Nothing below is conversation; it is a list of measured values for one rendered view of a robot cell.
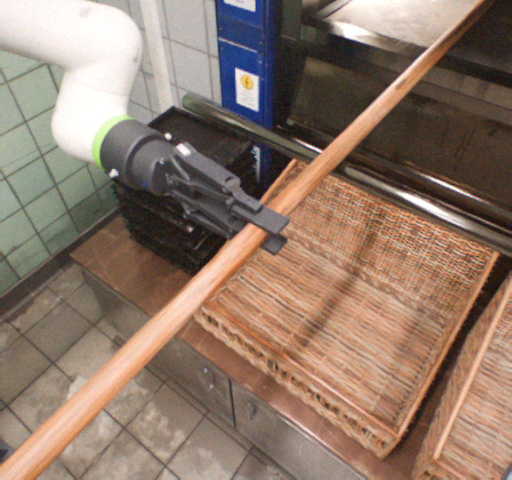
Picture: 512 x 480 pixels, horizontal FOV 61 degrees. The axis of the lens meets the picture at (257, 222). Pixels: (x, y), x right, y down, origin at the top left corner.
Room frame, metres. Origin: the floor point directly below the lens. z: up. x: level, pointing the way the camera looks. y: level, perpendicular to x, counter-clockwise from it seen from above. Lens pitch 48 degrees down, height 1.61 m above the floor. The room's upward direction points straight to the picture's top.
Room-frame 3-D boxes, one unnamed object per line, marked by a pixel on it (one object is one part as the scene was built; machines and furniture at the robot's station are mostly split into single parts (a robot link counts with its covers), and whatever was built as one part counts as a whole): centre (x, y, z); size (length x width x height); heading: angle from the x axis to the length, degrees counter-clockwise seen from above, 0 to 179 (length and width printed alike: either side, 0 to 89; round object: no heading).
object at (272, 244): (0.37, 0.00, 1.17); 0.07 x 0.03 x 0.01; 53
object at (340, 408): (0.59, -0.19, 0.72); 0.56 x 0.49 x 0.28; 53
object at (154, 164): (0.46, 0.12, 1.19); 0.09 x 0.07 x 0.08; 53
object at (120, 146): (0.51, 0.18, 1.19); 0.12 x 0.06 x 0.09; 143
